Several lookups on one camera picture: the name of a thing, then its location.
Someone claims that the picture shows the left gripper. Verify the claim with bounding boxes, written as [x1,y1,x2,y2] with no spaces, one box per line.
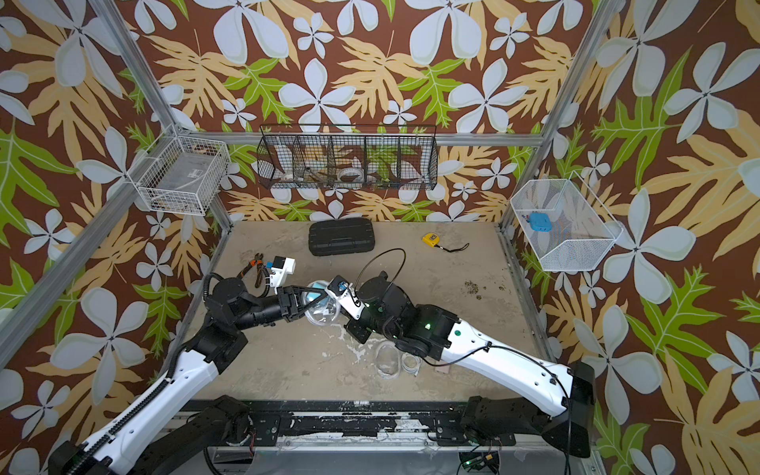
[234,287,326,334]

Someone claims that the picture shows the teal charger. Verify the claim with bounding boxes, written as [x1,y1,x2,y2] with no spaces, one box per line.
[305,291,327,303]

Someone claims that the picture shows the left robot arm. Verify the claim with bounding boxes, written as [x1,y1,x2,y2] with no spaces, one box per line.
[49,273,331,474]

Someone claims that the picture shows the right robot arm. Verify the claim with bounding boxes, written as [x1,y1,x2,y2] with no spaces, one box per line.
[328,273,596,458]

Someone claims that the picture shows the black hard case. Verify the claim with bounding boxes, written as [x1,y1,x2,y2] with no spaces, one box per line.
[308,218,376,257]

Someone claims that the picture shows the orange black pliers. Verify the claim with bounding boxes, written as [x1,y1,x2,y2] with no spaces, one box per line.
[237,253,265,288]

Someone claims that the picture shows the yellow tape measure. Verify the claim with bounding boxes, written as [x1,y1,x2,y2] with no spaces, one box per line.
[422,233,470,253]

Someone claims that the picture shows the blue object in basket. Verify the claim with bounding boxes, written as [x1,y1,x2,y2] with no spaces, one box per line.
[528,212,553,233]

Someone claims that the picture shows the white mesh basket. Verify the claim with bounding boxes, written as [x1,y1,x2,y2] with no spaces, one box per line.
[511,173,623,273]

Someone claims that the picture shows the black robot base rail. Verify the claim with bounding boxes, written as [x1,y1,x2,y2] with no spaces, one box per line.
[195,400,518,447]

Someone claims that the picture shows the black wire basket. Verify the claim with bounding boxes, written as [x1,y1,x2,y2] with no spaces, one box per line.
[253,124,439,190]

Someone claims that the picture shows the white wire basket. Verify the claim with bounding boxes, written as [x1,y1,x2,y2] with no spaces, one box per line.
[129,126,231,216]

